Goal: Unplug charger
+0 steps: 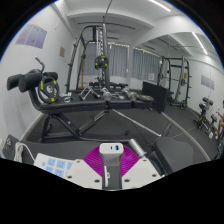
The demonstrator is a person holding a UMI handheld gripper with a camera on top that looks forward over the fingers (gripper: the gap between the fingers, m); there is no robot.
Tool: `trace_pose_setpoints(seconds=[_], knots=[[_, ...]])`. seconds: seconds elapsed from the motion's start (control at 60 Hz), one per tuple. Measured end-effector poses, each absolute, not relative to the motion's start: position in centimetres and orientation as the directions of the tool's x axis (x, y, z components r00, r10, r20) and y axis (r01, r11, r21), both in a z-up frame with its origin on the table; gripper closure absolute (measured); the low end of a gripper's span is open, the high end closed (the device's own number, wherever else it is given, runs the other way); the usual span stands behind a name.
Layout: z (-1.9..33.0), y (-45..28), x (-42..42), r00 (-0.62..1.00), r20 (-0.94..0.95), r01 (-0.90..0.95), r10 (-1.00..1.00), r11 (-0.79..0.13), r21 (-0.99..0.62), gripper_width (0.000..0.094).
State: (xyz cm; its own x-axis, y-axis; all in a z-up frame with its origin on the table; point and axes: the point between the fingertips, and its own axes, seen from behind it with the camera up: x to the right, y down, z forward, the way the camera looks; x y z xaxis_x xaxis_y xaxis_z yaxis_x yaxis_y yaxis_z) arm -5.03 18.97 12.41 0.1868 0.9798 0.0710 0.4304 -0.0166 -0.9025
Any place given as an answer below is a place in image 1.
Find small purple wall poster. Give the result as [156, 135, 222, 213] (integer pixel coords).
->
[200, 74, 215, 90]

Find long ceiling light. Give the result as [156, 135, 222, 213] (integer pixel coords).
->
[148, 0, 173, 13]
[191, 31, 208, 56]

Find metal cable grip handle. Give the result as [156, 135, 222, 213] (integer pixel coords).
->
[78, 87, 101, 102]

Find person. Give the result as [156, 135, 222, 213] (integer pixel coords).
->
[215, 99, 224, 141]

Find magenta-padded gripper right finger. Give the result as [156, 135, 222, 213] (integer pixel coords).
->
[118, 147, 163, 189]

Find white power strip blue sockets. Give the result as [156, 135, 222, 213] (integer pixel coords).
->
[33, 152, 76, 178]

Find thin silver bar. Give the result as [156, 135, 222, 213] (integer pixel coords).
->
[111, 108, 163, 138]

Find black squat rack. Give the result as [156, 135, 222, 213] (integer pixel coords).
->
[157, 54, 191, 110]

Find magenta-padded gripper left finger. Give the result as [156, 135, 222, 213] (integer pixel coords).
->
[64, 145, 108, 190]

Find black weight plate yellow marks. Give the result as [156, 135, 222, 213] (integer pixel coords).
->
[94, 54, 109, 70]
[36, 76, 60, 104]

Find black weight bench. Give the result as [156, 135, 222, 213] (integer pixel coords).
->
[6, 68, 156, 143]

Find black padded seat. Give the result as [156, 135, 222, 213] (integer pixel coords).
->
[148, 136, 194, 174]

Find grey window curtain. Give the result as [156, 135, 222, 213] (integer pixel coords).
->
[83, 42, 129, 78]
[132, 48, 162, 81]

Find white coiled power cable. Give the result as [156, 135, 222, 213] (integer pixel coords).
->
[13, 141, 36, 164]

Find black upright panel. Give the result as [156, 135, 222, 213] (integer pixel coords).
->
[141, 80, 169, 114]

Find black exercise machines group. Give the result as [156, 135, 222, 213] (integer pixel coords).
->
[194, 96, 221, 138]

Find silver dumbbells group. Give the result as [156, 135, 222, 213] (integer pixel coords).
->
[101, 87, 138, 102]

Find white block charger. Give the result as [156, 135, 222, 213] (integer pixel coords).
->
[99, 142, 125, 191]

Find black cable machine frame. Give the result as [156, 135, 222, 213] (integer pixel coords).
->
[64, 23, 113, 93]

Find black square pad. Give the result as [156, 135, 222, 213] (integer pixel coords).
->
[1, 134, 21, 158]

